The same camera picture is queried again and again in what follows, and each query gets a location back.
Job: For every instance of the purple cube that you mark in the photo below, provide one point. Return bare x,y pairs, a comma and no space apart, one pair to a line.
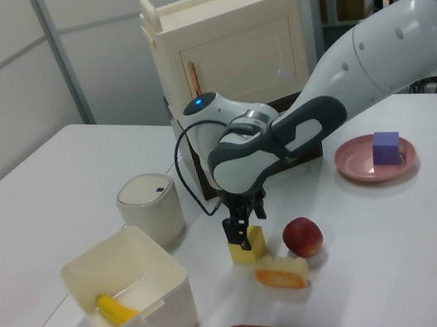
385,148

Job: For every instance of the red apple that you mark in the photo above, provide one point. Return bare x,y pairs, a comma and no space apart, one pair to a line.
302,237

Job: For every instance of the yellow cube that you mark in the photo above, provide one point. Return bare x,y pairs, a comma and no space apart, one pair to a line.
257,244

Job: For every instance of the cream toy cabinet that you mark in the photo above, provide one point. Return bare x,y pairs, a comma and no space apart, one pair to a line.
232,43

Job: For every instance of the pink plate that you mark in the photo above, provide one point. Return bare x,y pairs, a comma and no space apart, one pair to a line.
352,162

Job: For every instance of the orange cake slice toy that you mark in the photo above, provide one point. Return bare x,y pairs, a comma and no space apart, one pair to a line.
282,273

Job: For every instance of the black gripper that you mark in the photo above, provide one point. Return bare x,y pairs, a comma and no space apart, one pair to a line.
239,198

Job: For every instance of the yellow banana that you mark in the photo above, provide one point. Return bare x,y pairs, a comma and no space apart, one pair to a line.
115,311

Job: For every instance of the white lidded canister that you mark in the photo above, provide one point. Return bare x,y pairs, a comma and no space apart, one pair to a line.
151,210

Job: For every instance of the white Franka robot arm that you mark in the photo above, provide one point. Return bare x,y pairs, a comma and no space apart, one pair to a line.
376,53

